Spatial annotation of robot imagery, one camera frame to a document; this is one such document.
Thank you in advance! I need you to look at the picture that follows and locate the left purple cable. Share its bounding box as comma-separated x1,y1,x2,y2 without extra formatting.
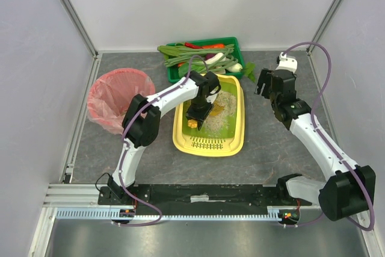
109,55,209,228

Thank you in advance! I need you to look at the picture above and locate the purple onion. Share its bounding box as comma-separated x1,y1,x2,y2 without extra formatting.
205,54,216,60

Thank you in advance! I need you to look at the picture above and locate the green leafy vegetable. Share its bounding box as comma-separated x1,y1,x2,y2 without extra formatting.
157,45,187,59

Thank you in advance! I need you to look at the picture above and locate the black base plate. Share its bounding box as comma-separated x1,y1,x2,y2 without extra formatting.
97,184,313,209

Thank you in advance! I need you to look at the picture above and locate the cat litter pile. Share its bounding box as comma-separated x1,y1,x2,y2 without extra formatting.
203,91,237,138

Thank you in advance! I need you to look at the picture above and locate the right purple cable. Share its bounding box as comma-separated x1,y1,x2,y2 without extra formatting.
282,42,376,232

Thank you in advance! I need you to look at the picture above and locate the green plastic crate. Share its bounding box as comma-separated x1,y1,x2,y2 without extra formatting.
166,36,246,83

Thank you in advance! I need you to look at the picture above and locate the purple cable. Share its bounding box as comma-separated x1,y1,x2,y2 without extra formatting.
109,55,209,228
282,42,376,232

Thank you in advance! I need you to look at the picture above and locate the green long beans bunch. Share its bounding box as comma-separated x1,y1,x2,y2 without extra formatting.
164,45,239,73

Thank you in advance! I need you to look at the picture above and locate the red chili pepper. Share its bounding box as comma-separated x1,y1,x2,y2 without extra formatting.
184,42,203,49

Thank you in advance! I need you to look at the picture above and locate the orange litter scoop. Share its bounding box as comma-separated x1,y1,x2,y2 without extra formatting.
186,103,224,130

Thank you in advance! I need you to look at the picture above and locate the grey slotted cable duct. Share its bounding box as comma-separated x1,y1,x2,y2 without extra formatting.
55,208,285,221

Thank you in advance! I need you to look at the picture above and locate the green bok choy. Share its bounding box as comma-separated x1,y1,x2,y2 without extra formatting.
178,63,202,78

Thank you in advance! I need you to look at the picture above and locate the white radish with leaves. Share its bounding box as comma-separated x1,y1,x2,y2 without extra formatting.
227,62,256,82

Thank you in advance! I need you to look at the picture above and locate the red mesh trash bin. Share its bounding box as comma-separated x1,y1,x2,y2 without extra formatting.
87,68,156,134

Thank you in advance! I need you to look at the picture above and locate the yellow green litter box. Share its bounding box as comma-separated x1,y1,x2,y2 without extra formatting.
173,75,245,157

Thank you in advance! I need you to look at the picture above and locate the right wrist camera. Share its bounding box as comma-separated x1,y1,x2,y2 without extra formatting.
276,52,298,73

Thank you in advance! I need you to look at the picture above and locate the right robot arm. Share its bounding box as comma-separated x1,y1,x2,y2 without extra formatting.
256,69,376,226

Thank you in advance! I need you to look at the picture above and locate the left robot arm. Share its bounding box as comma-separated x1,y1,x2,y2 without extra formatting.
107,71,221,199

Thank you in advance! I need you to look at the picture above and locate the white scallion stalk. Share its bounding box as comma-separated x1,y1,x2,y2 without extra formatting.
192,52,226,66

